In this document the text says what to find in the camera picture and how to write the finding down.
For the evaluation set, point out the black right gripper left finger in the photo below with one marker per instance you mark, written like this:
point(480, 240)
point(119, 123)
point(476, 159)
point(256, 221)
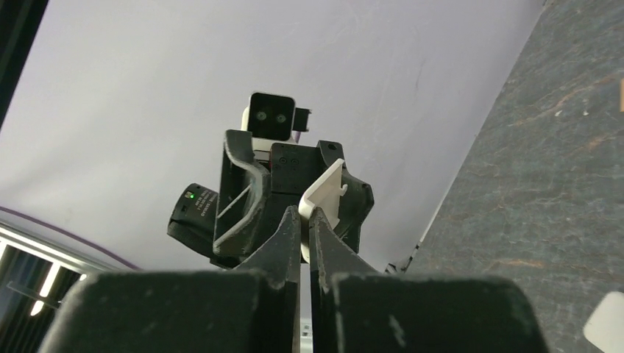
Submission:
point(251, 308)

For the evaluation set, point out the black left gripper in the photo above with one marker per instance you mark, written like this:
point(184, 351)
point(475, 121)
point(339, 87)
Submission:
point(243, 190)

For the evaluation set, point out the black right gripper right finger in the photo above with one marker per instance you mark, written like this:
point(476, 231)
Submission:
point(358, 309)

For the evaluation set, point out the white battery cover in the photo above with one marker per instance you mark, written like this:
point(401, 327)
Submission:
point(324, 193)

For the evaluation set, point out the brown cylinder block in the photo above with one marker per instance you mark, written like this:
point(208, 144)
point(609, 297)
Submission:
point(621, 100)

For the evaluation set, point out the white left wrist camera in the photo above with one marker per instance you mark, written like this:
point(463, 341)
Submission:
point(272, 118)

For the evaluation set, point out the aluminium frame rail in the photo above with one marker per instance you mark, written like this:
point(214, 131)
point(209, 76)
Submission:
point(52, 252)

